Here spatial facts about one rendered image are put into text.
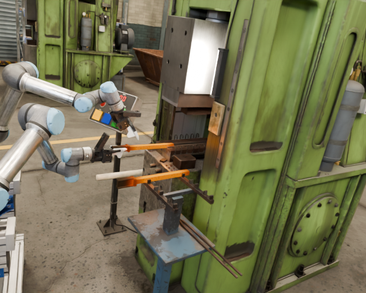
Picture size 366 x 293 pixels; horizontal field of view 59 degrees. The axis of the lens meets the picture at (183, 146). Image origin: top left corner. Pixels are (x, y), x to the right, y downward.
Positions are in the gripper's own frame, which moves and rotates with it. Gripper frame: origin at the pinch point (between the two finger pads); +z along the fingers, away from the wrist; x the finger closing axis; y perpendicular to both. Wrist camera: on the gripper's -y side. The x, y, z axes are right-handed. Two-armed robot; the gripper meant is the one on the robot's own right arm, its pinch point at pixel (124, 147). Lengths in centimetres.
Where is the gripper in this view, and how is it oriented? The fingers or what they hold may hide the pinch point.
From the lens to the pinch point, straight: 192.7
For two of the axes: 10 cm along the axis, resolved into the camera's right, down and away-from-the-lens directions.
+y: -1.5, 9.3, 3.5
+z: 8.4, -0.6, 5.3
